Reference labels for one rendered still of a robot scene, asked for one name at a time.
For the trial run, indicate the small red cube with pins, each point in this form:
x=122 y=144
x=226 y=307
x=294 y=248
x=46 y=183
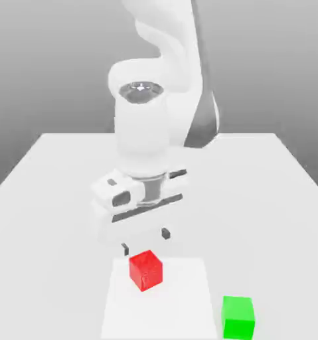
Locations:
x=146 y=270

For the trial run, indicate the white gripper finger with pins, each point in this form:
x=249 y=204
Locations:
x=165 y=233
x=125 y=249

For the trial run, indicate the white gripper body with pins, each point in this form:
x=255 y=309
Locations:
x=145 y=225

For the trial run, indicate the small green cube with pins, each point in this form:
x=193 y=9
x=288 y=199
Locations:
x=238 y=318

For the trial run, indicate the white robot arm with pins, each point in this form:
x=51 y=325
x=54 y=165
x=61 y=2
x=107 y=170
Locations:
x=141 y=127

